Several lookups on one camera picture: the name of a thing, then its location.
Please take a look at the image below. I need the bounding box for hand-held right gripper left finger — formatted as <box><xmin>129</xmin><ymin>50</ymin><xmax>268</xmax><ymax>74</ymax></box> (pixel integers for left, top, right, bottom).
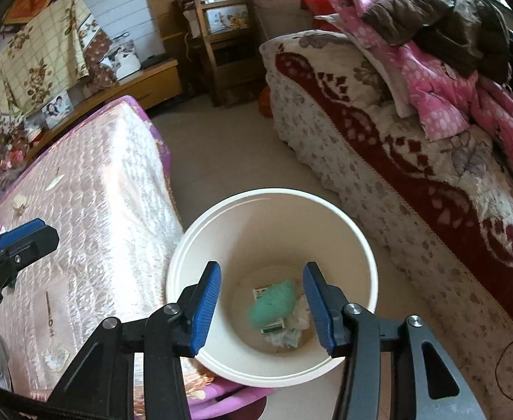
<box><xmin>46</xmin><ymin>261</ymin><xmax>222</xmax><ymax>420</ymax></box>

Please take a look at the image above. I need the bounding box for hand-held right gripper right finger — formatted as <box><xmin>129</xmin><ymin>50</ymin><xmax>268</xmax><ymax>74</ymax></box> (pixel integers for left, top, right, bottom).
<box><xmin>302</xmin><ymin>261</ymin><xmax>487</xmax><ymax>420</ymax></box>

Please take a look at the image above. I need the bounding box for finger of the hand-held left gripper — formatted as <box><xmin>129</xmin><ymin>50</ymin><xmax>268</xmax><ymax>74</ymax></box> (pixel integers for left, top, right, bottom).
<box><xmin>0</xmin><ymin>218</ymin><xmax>47</xmax><ymax>254</ymax></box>
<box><xmin>0</xmin><ymin>226</ymin><xmax>60</xmax><ymax>272</ymax></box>

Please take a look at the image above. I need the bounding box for white plastic bin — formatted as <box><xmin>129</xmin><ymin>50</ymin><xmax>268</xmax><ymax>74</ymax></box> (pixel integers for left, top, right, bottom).
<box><xmin>166</xmin><ymin>189</ymin><xmax>379</xmax><ymax>388</ymax></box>

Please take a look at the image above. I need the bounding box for crumpled white tissue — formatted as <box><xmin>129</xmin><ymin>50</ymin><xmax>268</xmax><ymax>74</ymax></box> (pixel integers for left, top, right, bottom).
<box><xmin>278</xmin><ymin>295</ymin><xmax>314</xmax><ymax>348</ymax></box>

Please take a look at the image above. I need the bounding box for green fluffy cloth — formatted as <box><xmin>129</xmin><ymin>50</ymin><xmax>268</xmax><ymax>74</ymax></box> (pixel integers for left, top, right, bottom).
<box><xmin>247</xmin><ymin>279</ymin><xmax>298</xmax><ymax>329</ymax></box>

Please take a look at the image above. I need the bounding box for small green white box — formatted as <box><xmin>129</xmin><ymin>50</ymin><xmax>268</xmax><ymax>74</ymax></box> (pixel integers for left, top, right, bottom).
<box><xmin>252</xmin><ymin>286</ymin><xmax>289</xmax><ymax>335</ymax></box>

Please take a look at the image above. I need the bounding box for pink quilted mattress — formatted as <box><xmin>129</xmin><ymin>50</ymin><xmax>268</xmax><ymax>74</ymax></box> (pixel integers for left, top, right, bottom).
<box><xmin>0</xmin><ymin>100</ymin><xmax>185</xmax><ymax>397</ymax></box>
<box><xmin>2</xmin><ymin>94</ymin><xmax>279</xmax><ymax>420</ymax></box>

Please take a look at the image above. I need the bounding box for artificial flower bouquet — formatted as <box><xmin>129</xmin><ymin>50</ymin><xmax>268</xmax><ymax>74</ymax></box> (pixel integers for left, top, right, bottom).
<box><xmin>0</xmin><ymin>138</ymin><xmax>32</xmax><ymax>173</ymax></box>

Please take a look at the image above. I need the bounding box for framed photo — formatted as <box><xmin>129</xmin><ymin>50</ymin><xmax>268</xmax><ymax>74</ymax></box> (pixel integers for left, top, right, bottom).
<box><xmin>41</xmin><ymin>90</ymin><xmax>74</xmax><ymax>130</ymax></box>

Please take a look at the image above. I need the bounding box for hanging floral cloth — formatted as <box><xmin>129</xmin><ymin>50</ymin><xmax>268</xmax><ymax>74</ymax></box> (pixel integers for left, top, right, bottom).
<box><xmin>0</xmin><ymin>0</ymin><xmax>119</xmax><ymax>119</ymax></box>

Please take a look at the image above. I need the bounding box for low wooden cabinet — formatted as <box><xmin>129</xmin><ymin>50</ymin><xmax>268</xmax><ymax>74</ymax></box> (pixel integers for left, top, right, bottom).
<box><xmin>0</xmin><ymin>57</ymin><xmax>183</xmax><ymax>180</ymax></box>

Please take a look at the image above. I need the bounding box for printed white bag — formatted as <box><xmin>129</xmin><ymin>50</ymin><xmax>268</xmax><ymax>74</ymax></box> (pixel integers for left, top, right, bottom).
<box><xmin>105</xmin><ymin>39</ymin><xmax>142</xmax><ymax>77</ymax></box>

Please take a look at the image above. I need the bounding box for red floral blanket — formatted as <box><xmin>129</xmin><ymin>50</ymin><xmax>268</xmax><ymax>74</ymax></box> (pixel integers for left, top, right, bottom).
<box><xmin>260</xmin><ymin>30</ymin><xmax>513</xmax><ymax>412</ymax></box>

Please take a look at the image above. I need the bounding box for orange ball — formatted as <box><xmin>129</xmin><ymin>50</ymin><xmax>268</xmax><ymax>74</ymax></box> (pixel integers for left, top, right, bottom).
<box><xmin>258</xmin><ymin>87</ymin><xmax>275</xmax><ymax>119</ymax></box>

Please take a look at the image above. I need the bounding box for pink and brown clothes pile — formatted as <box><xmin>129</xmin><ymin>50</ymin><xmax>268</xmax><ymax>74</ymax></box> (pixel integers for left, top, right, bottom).
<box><xmin>324</xmin><ymin>0</ymin><xmax>513</xmax><ymax>204</ymax></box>

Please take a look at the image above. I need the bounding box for wooden chair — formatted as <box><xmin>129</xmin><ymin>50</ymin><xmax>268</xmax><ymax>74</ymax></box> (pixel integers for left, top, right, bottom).
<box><xmin>175</xmin><ymin>0</ymin><xmax>261</xmax><ymax>108</ymax></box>

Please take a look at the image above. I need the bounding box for brown garment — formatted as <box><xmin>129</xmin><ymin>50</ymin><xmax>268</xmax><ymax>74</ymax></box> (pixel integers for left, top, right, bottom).
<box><xmin>361</xmin><ymin>0</ymin><xmax>513</xmax><ymax>84</ymax></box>

